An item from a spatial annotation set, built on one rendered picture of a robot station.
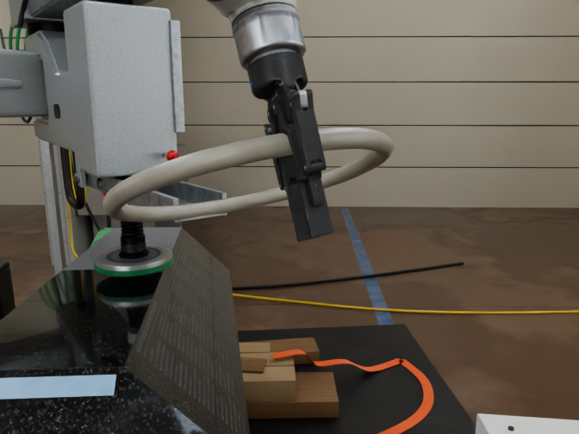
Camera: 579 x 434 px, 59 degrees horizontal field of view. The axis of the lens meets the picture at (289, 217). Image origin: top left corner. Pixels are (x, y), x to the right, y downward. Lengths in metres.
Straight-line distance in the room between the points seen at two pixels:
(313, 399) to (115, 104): 1.49
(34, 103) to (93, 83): 0.66
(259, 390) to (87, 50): 1.50
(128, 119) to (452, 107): 5.38
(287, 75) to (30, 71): 1.43
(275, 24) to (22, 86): 1.41
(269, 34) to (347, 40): 5.60
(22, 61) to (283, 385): 1.56
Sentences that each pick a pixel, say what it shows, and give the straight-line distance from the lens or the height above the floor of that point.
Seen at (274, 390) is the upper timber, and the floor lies 0.15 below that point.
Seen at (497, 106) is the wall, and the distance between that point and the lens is 6.62.
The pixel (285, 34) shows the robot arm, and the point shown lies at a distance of 0.68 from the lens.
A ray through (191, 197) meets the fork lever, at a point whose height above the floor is 1.12.
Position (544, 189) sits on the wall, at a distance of 6.97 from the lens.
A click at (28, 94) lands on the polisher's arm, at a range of 1.99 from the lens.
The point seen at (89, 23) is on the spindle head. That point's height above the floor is 1.52.
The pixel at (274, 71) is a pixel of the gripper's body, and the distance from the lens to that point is 0.66.
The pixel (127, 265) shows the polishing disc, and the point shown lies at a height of 0.91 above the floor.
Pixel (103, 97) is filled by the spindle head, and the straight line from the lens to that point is 1.36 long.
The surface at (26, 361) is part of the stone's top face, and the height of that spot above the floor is 0.85.
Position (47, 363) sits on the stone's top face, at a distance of 1.13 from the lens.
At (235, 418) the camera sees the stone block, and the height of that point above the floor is 0.64.
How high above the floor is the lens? 1.36
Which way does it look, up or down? 14 degrees down
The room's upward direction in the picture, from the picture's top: straight up
